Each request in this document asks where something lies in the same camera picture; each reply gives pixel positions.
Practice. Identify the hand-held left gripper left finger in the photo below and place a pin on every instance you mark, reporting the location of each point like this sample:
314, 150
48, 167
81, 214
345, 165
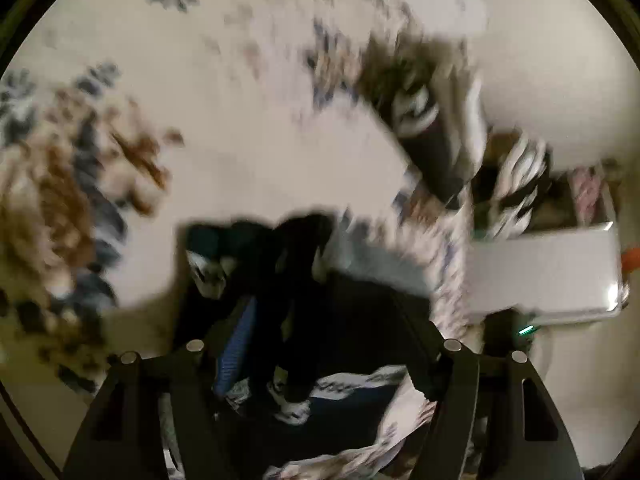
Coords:
235, 350

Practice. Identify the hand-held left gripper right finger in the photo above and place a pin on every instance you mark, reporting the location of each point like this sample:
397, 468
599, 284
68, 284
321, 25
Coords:
440, 360

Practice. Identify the black garment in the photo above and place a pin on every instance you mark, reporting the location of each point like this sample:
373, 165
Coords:
370, 320

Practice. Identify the striped clothes heap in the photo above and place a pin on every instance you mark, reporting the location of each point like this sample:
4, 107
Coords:
520, 170

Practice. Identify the grey striped clothes pile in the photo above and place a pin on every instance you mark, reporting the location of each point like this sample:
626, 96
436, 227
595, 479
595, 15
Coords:
425, 110

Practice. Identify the white plastic box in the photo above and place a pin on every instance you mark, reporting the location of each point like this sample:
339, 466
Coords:
545, 270

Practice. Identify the orange object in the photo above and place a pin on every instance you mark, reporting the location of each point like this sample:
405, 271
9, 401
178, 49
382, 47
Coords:
632, 259

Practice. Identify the pink floral cloth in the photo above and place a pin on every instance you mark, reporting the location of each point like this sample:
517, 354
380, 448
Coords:
587, 192

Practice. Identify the floral printed blanket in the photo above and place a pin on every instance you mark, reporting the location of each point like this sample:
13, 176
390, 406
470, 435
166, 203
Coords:
225, 135

